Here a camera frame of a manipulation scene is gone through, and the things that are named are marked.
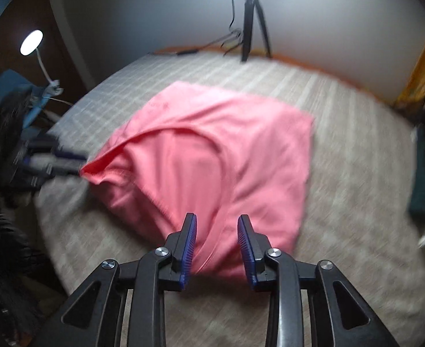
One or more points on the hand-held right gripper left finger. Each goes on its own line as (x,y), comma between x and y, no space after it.
(190,249)

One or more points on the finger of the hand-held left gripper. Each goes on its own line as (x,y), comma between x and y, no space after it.
(71,154)
(66,170)

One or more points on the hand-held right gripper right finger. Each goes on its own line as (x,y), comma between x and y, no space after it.
(245,253)

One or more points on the pink t-shirt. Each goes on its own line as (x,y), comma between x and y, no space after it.
(198,151)

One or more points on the dark fuzzy cloth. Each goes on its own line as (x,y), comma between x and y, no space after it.
(3,115)

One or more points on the blue box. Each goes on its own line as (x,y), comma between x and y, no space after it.
(10,81)

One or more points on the white clip desk lamp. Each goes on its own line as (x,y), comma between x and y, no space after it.
(31,41)

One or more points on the dark green cloth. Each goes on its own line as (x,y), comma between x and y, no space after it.
(423,180)

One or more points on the orange patterned cloth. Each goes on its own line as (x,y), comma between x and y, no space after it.
(420,76)

